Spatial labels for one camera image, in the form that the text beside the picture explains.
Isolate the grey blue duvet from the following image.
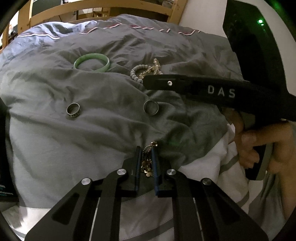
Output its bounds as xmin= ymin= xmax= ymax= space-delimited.
xmin=1 ymin=15 xmax=241 ymax=208

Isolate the white striped bed sheet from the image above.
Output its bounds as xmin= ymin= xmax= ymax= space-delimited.
xmin=0 ymin=124 xmax=290 ymax=241

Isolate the silver patterned ring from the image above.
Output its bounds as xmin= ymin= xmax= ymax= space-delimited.
xmin=66 ymin=102 xmax=81 ymax=119

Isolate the right hand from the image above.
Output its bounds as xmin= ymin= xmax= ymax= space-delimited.
xmin=227 ymin=110 xmax=295 ymax=178

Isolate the white crystal bead bracelet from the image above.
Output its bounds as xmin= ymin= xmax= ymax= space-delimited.
xmin=138 ymin=58 xmax=164 ymax=78

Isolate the wooden bunk bed frame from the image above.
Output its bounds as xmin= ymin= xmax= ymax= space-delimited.
xmin=1 ymin=0 xmax=187 ymax=50

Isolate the green jade bangle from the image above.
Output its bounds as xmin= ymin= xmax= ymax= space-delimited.
xmin=73 ymin=53 xmax=110 ymax=73

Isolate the plain silver ring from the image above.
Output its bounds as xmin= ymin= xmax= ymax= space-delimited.
xmin=143 ymin=100 xmax=160 ymax=116

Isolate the black jewelry box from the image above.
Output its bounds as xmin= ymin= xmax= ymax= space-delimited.
xmin=0 ymin=99 xmax=19 ymax=203

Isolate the gold chain bracelet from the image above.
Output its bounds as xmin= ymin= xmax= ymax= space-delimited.
xmin=140 ymin=141 xmax=159 ymax=178

